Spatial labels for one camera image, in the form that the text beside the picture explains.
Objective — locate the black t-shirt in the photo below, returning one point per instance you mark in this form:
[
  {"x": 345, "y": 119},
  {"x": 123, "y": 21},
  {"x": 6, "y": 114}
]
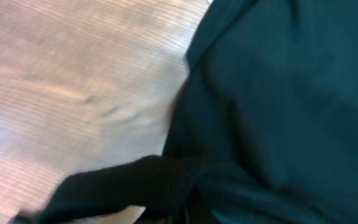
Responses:
[{"x": 265, "y": 129}]

